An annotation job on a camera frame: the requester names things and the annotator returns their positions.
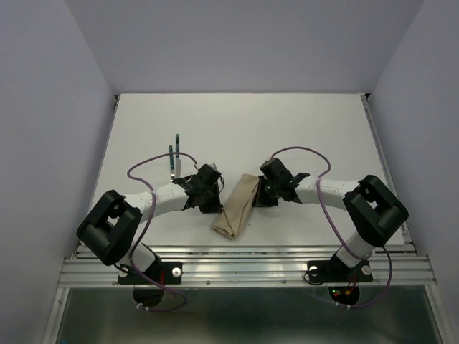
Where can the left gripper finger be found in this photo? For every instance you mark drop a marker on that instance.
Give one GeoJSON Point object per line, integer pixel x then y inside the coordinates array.
{"type": "Point", "coordinates": [216, 204]}
{"type": "Point", "coordinates": [205, 208]}

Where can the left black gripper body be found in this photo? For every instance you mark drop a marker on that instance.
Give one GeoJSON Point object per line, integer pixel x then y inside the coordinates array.
{"type": "Point", "coordinates": [209, 195]}

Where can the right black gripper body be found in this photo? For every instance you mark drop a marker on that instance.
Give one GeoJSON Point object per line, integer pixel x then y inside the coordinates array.
{"type": "Point", "coordinates": [272, 187]}

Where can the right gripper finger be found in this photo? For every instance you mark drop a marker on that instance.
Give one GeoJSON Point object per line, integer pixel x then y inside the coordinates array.
{"type": "Point", "coordinates": [258, 200]}
{"type": "Point", "coordinates": [268, 199]}

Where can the beige cloth napkin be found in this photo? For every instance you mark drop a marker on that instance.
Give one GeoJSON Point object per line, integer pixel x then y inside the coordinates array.
{"type": "Point", "coordinates": [237, 208]}

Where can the silver knife teal handle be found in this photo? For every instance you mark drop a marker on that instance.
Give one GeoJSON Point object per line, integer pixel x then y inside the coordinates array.
{"type": "Point", "coordinates": [177, 156]}

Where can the silver fork teal handle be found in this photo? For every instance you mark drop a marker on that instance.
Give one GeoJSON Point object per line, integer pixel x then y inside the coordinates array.
{"type": "Point", "coordinates": [172, 163]}

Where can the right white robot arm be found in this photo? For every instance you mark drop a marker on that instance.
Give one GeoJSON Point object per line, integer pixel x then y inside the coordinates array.
{"type": "Point", "coordinates": [373, 209]}

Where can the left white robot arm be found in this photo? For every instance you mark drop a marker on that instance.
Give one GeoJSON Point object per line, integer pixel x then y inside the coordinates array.
{"type": "Point", "coordinates": [110, 227]}

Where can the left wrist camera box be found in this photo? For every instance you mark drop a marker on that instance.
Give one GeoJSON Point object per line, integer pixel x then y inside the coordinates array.
{"type": "Point", "coordinates": [214, 166]}

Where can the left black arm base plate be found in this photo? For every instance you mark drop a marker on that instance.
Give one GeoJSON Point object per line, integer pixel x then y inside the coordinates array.
{"type": "Point", "coordinates": [165, 273]}

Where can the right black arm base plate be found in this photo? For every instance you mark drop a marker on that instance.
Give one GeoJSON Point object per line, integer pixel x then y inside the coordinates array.
{"type": "Point", "coordinates": [326, 271]}

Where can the aluminium rail frame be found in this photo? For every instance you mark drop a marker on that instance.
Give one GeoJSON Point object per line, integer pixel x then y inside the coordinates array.
{"type": "Point", "coordinates": [253, 292]}

